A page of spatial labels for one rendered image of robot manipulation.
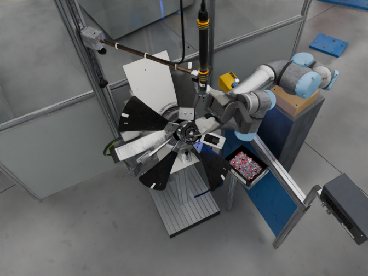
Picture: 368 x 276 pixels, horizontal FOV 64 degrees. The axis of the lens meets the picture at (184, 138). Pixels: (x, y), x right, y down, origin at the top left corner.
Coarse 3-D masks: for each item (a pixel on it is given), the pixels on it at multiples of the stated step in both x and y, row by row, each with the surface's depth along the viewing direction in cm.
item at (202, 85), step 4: (200, 4) 102; (204, 4) 101; (200, 8) 103; (204, 8) 102; (200, 12) 103; (204, 12) 103; (200, 16) 104; (204, 16) 104; (208, 16) 105; (200, 20) 105; (204, 20) 105; (200, 80) 130; (200, 84) 132; (204, 84) 131; (200, 88) 134; (204, 88) 133
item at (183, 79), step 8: (184, 64) 150; (192, 64) 149; (176, 72) 152; (184, 72) 150; (176, 80) 153; (184, 80) 151; (176, 88) 154; (184, 88) 151; (192, 88) 150; (176, 96) 155; (184, 96) 152; (192, 96) 150; (184, 104) 153; (192, 104) 150
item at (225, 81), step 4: (232, 72) 194; (220, 76) 193; (224, 76) 192; (228, 76) 192; (236, 76) 192; (220, 80) 194; (224, 80) 190; (228, 80) 190; (232, 80) 190; (220, 84) 196; (224, 84) 190; (228, 84) 188; (232, 84) 188; (224, 88) 193; (228, 88) 187; (232, 88) 186
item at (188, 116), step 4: (180, 108) 155; (184, 108) 154; (188, 108) 152; (192, 108) 151; (180, 112) 155; (184, 112) 154; (188, 112) 152; (192, 112) 151; (180, 116) 155; (184, 116) 154; (188, 116) 153; (192, 116) 151
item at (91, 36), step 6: (84, 30) 147; (90, 30) 147; (96, 30) 147; (84, 36) 145; (90, 36) 144; (96, 36) 144; (102, 36) 148; (84, 42) 149; (90, 42) 147; (96, 42) 146; (96, 48) 148
